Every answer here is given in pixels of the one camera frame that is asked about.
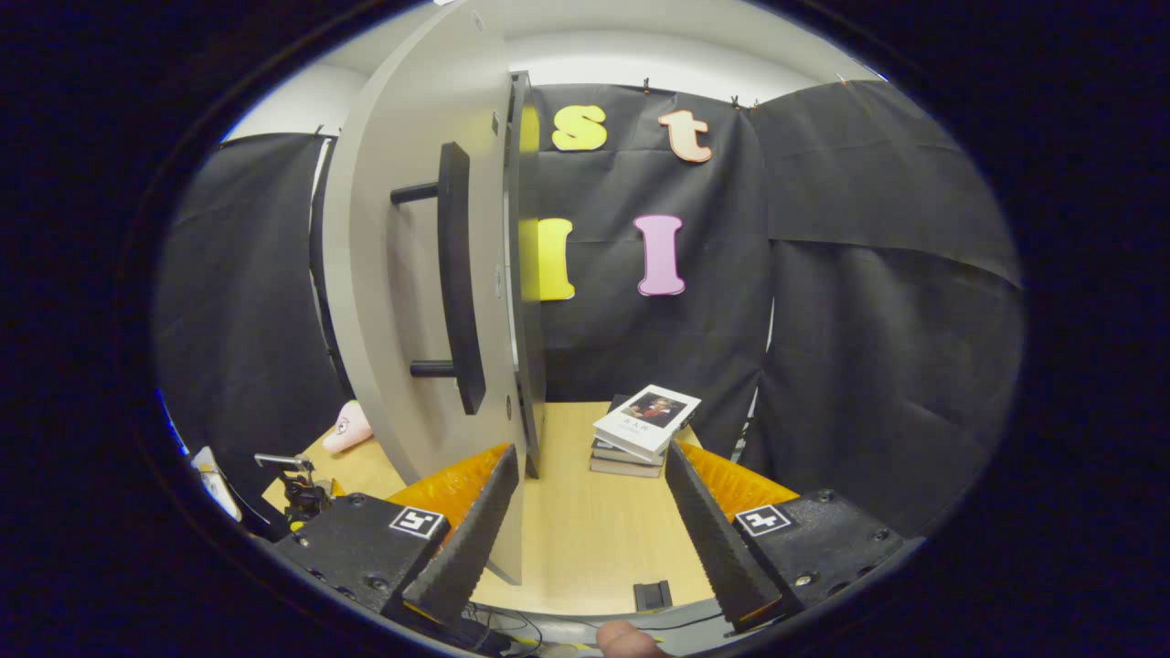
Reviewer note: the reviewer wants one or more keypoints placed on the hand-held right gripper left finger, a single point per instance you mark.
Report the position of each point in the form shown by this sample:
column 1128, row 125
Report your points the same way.
column 466, row 539

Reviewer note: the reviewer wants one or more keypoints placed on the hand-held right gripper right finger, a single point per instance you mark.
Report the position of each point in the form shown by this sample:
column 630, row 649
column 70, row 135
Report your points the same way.
column 713, row 539

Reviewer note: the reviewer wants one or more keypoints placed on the beige cabinet door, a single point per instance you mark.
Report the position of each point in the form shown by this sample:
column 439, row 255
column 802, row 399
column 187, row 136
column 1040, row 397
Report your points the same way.
column 411, row 110

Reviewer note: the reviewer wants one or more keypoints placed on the pink plush toy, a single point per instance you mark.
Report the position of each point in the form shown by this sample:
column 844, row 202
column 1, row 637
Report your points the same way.
column 347, row 429

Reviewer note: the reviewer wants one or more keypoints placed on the small black box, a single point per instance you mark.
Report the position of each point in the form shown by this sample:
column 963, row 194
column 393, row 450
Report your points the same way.
column 653, row 595

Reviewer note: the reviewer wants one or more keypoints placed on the white box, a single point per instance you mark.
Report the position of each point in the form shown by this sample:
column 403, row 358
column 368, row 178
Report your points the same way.
column 218, row 484

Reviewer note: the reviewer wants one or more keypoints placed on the dark cover book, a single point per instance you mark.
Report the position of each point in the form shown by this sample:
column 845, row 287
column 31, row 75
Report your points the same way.
column 622, row 452
column 622, row 469

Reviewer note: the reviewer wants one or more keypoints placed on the white portrait cover book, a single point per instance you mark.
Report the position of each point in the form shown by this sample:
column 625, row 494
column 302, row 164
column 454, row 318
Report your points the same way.
column 640, row 429

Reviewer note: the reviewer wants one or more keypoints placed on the black backdrop cloth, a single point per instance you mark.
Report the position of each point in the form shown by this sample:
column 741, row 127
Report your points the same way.
column 868, row 320

